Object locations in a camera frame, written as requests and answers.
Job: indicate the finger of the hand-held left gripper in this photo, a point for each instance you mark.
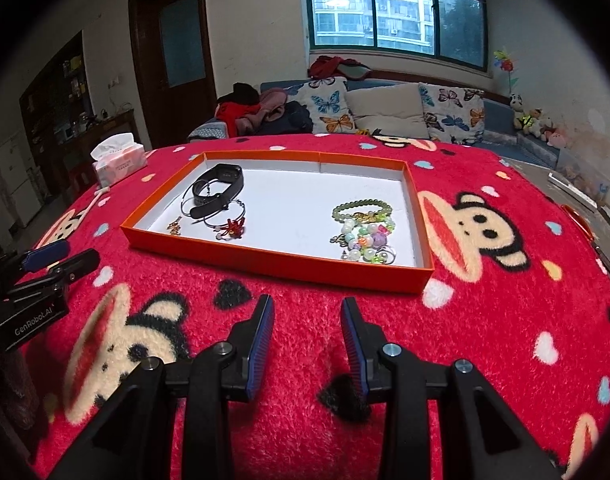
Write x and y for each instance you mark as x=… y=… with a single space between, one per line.
x=75 y=266
x=47 y=255

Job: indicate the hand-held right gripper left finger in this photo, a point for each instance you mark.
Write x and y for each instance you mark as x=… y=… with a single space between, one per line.
x=262 y=345

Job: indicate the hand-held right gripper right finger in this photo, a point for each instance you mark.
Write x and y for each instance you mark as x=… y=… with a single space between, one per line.
x=352 y=345

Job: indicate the metal bangle with red charm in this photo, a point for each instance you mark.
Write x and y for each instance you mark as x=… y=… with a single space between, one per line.
x=231 y=230

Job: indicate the orange tray box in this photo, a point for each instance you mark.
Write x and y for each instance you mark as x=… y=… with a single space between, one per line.
x=295 y=200

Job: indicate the black smart band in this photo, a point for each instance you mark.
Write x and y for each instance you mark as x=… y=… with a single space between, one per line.
x=230 y=180

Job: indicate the pile of colourful bead jewelry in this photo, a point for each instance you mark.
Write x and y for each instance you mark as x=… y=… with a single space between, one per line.
x=367 y=242

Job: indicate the white cabinet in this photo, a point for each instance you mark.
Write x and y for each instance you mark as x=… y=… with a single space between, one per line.
x=10 y=175

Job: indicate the small gold earrings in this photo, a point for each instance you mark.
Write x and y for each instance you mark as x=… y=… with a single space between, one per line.
x=175 y=226

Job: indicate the pink tissue pack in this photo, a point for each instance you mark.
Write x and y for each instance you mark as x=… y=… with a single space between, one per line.
x=120 y=162

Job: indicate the red printed blanket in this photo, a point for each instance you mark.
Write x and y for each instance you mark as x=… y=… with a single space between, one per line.
x=485 y=335

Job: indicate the dark wooden cabinet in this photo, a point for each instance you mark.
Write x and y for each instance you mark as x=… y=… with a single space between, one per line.
x=60 y=100

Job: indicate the dark wooden door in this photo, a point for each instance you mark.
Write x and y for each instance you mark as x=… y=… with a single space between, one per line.
x=175 y=55

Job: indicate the pile of clothes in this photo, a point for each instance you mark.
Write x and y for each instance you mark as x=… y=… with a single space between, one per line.
x=255 y=110

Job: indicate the beige cushion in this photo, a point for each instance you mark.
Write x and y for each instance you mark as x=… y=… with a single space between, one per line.
x=387 y=110

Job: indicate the butterfly print pillow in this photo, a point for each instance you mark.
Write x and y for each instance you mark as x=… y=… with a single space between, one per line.
x=330 y=107
x=452 y=112

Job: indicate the orange box lid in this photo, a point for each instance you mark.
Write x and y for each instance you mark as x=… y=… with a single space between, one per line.
x=580 y=220

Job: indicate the blue sofa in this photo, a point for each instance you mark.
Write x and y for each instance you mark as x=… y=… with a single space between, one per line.
x=497 y=112

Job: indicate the red cloth on windowsill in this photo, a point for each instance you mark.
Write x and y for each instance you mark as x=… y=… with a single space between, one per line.
x=335 y=66

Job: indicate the group of plush toys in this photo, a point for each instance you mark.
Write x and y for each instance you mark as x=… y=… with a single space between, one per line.
x=532 y=120

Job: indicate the colourful pinwheel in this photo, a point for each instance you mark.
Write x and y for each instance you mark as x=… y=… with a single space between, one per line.
x=505 y=62

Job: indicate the green framed window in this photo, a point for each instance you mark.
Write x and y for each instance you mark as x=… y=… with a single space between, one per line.
x=395 y=10

